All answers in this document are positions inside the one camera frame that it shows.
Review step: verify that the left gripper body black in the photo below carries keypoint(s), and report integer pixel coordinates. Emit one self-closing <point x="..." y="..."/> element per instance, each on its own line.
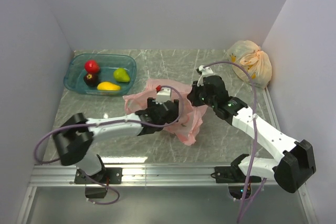
<point x="151" y="104"/>

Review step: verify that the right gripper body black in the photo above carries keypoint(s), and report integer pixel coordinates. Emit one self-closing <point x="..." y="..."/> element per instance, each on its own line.
<point x="200" y="97"/>

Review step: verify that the pink plastic bag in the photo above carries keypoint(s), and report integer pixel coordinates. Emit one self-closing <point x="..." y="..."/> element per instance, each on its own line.
<point x="188" y="126"/>

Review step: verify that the green pear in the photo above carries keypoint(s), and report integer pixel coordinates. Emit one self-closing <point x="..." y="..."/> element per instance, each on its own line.
<point x="121" y="75"/>

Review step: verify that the yellow fruit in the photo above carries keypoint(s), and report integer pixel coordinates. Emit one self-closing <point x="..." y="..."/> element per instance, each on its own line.
<point x="108" y="86"/>

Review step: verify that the dark purple mangosteen fruit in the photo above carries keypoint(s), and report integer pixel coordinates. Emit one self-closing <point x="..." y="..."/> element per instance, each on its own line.
<point x="91" y="79"/>

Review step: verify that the red apple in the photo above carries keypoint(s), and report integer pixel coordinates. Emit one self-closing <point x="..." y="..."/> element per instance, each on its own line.
<point x="91" y="66"/>

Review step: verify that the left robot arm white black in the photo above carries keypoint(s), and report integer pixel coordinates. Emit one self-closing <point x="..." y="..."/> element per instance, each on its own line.
<point x="78" y="133"/>

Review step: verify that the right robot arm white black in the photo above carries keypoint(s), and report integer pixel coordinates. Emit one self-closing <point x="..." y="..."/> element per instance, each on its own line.
<point x="292" y="162"/>

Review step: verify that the orange knotted plastic bag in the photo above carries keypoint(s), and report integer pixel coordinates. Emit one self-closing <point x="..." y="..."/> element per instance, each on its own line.
<point x="250" y="56"/>

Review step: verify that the teal transparent plastic basin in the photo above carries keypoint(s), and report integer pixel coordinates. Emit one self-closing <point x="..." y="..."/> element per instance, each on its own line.
<point x="108" y="63"/>

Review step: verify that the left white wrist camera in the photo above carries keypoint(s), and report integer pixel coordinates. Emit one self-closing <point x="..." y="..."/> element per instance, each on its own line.
<point x="163" y="94"/>

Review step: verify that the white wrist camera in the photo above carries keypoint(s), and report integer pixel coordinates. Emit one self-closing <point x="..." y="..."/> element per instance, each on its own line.
<point x="163" y="94"/>
<point x="203" y="73"/>

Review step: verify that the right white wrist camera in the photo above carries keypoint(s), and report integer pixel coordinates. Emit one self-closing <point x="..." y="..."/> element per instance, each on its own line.
<point x="203" y="73"/>

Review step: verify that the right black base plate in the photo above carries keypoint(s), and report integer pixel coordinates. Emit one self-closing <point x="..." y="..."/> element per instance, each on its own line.
<point x="228" y="175"/>

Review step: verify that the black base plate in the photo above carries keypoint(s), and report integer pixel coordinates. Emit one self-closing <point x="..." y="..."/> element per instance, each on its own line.
<point x="228" y="175"/>
<point x="110" y="175"/>

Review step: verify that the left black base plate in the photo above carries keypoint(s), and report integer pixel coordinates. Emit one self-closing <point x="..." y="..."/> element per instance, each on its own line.
<point x="110" y="175"/>

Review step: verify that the black box under rail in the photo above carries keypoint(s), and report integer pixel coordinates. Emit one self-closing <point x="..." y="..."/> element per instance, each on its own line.
<point x="95" y="192"/>

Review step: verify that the aluminium mounting rail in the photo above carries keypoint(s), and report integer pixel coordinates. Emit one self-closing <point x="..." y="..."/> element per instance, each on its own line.
<point x="157" y="175"/>

